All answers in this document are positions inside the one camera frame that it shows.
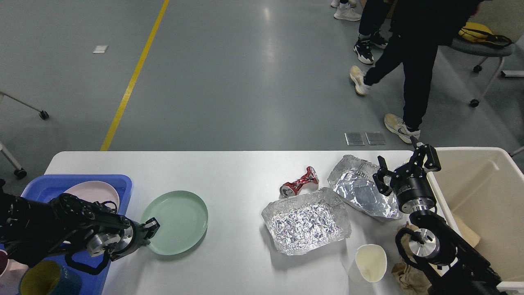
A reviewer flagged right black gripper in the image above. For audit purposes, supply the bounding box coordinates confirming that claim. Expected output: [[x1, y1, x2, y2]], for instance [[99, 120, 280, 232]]
[[373, 136, 442, 214]]

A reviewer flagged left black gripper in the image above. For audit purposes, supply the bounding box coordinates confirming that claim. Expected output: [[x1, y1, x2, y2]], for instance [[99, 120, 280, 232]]
[[86, 217, 160, 261]]

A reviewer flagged green plate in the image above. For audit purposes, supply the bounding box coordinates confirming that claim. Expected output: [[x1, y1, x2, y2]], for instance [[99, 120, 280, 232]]
[[141, 190, 208, 256]]

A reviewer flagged dark teal mug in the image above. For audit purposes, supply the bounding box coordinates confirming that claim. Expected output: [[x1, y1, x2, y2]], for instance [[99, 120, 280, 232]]
[[18, 260, 82, 295]]

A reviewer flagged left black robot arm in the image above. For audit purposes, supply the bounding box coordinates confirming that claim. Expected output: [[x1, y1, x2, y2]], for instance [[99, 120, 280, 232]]
[[0, 191, 160, 276]]

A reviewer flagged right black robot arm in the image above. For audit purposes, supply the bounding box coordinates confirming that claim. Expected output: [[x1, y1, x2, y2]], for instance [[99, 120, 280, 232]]
[[373, 136, 503, 295]]

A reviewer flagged right floor plate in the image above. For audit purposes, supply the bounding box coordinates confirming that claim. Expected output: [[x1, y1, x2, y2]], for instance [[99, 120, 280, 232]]
[[365, 132, 386, 145]]

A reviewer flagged floor plate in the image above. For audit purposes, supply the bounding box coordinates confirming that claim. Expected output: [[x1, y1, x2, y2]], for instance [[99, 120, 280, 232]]
[[344, 132, 365, 146], [365, 132, 386, 145]]

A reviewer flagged rear foil tray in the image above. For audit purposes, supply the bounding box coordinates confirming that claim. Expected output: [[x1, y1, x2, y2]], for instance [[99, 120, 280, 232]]
[[327, 154, 404, 222]]

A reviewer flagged foil tray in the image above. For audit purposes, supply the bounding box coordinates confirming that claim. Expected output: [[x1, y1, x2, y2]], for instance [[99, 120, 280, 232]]
[[261, 187, 352, 256], [327, 154, 404, 222]]

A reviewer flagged left floor plate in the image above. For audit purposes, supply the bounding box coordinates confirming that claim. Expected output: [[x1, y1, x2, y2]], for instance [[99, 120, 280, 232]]
[[344, 132, 365, 146]]

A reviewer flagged pink plate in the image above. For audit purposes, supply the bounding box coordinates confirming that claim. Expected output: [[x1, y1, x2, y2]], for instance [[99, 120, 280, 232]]
[[64, 181, 120, 213]]

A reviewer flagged beige plastic bin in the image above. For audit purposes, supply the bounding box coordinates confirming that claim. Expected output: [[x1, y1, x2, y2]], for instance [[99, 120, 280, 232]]
[[428, 147, 524, 295]]

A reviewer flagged white paper cup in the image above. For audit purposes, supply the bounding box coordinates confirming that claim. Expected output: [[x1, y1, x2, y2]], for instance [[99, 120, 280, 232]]
[[348, 243, 387, 284]]

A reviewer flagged crumpled brown paper bag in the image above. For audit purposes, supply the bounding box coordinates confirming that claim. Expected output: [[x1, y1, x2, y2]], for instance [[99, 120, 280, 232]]
[[391, 222, 431, 295]]

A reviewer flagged blue plastic tray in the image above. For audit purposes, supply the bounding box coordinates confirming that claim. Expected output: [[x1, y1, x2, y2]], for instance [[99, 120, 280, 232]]
[[21, 175, 132, 295]]

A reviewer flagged front foil tray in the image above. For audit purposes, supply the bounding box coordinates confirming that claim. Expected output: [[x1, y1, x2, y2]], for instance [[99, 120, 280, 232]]
[[261, 187, 352, 256]]

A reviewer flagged crushed red can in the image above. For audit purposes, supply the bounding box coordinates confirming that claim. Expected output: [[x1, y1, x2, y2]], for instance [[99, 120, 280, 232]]
[[279, 166, 319, 198]]

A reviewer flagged grey chair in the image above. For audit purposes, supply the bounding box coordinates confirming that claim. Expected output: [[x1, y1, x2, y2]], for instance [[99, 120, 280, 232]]
[[449, 38, 515, 108]]

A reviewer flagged lower left caster leg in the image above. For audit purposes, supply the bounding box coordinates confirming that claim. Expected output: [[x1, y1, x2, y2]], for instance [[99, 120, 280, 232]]
[[0, 142, 27, 179]]

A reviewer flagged person with beige sneakers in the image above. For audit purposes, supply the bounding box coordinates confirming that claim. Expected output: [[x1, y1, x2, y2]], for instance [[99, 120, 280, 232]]
[[350, 0, 481, 144]]

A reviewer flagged pink mug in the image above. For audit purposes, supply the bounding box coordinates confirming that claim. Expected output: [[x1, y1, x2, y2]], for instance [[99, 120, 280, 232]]
[[0, 250, 29, 295]]

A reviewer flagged yellow bag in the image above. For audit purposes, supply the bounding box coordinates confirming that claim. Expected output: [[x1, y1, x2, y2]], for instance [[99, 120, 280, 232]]
[[458, 22, 513, 49]]

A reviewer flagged chair leg with caster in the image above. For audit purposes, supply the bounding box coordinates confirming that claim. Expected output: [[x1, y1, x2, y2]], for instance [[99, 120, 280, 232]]
[[0, 91, 50, 120]]

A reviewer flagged person with black sneakers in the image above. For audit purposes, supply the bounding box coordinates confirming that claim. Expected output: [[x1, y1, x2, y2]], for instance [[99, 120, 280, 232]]
[[353, 0, 393, 65]]

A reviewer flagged person with white shoes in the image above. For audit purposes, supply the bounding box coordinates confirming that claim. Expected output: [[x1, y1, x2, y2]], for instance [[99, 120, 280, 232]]
[[330, 0, 361, 22]]

